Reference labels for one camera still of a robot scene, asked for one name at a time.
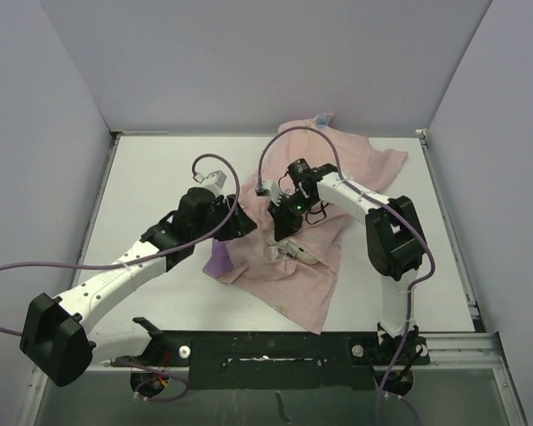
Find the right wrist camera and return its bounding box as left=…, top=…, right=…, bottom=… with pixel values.
left=255, top=179, right=284, bottom=206

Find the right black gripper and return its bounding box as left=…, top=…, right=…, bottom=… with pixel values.
left=268, top=190, right=317, bottom=240

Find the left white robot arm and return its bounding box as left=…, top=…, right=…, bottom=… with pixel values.
left=20, top=187, right=258, bottom=387

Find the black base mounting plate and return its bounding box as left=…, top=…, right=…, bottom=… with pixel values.
left=111, top=331, right=430, bottom=394

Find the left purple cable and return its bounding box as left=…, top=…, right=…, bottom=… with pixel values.
left=0, top=153, right=242, bottom=403

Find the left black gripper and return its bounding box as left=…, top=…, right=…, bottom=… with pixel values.
left=192, top=194, right=255, bottom=242

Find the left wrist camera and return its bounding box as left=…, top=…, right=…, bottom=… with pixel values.
left=193, top=170, right=227, bottom=197

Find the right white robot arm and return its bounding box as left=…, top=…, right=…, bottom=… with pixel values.
left=256, top=159, right=426, bottom=363

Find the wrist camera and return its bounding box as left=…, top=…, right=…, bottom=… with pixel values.
left=193, top=170, right=227, bottom=197
left=255, top=179, right=284, bottom=206

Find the pink pillowcase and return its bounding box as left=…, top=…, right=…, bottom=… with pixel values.
left=203, top=114, right=408, bottom=334

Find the cream pillow with bear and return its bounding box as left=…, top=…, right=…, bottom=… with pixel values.
left=269, top=239, right=319, bottom=265

